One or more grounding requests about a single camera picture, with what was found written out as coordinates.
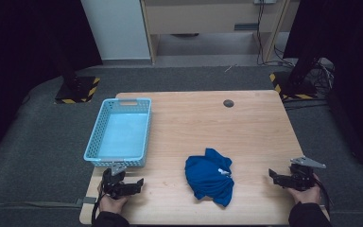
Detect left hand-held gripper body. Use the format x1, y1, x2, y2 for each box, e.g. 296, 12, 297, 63
102, 162, 130, 200

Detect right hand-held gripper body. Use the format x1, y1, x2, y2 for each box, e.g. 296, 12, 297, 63
289, 156, 326, 192

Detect blue t-shirt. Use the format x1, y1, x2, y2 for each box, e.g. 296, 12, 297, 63
183, 148, 235, 208

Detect person's right hand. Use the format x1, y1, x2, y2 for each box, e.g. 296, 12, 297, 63
287, 174, 322, 204

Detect person's left hand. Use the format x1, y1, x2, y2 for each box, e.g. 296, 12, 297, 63
97, 185, 129, 214

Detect light blue plastic basket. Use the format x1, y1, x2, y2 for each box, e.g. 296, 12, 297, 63
83, 97, 152, 168

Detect striped stand base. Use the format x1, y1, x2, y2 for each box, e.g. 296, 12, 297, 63
268, 71, 319, 100
54, 75, 101, 105

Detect black stand pole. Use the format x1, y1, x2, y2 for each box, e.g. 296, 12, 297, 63
48, 41, 83, 89
287, 56, 320, 89

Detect black curtain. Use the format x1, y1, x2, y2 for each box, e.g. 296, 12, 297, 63
283, 0, 363, 173
0, 0, 103, 176

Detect white cabinet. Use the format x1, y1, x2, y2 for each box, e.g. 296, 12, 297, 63
79, 0, 152, 61

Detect light wooden desk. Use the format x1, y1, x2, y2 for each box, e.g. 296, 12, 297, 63
140, 0, 292, 64

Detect grey table edge bracket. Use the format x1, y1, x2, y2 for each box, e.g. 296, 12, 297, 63
75, 196, 98, 208

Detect right hand-held gripper cable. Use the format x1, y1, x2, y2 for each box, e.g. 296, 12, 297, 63
313, 179, 334, 216

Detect hand-held gripper cable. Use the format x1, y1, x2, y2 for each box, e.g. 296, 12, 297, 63
91, 192, 103, 225
313, 179, 334, 216

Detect left hand-held gripper cable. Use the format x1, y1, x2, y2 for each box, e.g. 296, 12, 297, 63
91, 192, 103, 225

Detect tangled cable bundle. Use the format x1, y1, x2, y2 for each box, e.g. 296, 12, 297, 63
308, 57, 336, 96

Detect hanging black cables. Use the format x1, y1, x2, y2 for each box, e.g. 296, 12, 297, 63
255, 0, 297, 68

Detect grey drawer handle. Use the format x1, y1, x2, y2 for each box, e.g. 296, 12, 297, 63
233, 23, 259, 31

